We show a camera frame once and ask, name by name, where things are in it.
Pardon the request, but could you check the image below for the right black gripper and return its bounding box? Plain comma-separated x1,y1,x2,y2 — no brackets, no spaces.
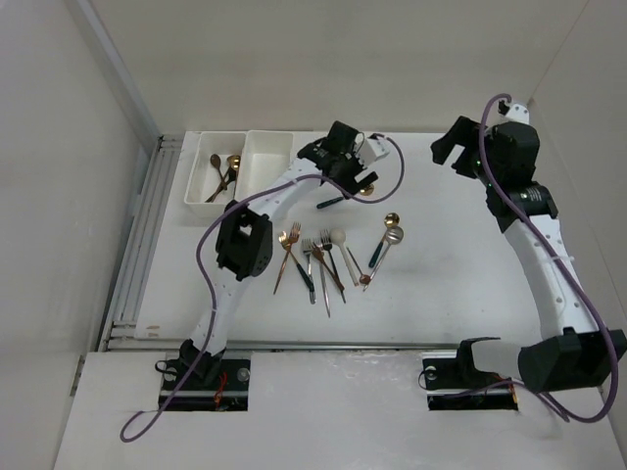
430,116,502,188

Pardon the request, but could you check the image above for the white ceramic spoon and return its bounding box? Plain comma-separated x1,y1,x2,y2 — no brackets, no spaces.
330,228,360,287

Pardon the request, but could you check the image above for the silver spoon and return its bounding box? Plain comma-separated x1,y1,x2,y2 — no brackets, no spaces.
363,225,405,291

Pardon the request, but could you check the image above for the brown wooden spoon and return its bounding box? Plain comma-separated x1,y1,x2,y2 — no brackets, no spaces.
206,168,237,203

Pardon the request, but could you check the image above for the small copper spoon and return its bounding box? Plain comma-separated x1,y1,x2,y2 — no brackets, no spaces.
346,247,371,288

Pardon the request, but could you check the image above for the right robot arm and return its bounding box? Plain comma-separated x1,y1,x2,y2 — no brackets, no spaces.
431,117,610,392

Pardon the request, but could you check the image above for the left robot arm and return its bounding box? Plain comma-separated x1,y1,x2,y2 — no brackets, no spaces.
178,121,388,389

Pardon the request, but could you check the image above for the right white plastic bin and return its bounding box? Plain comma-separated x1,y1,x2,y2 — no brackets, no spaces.
234,130,294,201

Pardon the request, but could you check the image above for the white plastic bin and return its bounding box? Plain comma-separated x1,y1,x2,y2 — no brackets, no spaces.
234,130,294,201
183,131,246,219

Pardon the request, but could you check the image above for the black fork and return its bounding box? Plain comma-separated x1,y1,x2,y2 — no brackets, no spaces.
320,229,347,303

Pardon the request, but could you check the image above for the copper fork diagonal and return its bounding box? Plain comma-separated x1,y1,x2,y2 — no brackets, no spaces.
312,245,344,293

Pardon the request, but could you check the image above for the rose gold fork left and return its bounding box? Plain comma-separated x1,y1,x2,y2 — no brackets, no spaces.
273,231,291,294

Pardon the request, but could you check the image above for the left white plastic bin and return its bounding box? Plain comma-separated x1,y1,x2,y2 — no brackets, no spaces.
183,131,246,219

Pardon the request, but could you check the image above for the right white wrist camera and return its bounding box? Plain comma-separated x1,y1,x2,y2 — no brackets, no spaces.
498,99,530,125

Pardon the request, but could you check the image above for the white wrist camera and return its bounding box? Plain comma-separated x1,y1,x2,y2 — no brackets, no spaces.
356,134,390,167
498,99,530,125

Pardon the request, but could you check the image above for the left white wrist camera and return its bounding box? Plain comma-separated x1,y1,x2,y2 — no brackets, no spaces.
356,134,390,167

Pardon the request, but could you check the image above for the silver fork long handle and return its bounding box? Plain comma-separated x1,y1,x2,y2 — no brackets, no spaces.
313,241,331,317

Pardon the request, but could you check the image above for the green handled silver fork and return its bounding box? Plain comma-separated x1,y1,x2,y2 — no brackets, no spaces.
301,238,316,305

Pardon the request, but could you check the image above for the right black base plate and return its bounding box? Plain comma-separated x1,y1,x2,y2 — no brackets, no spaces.
422,357,518,411

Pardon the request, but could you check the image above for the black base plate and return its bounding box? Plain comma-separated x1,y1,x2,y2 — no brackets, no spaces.
155,354,251,412
422,357,518,411

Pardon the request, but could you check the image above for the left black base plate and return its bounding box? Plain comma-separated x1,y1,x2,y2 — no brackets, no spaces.
155,354,251,412

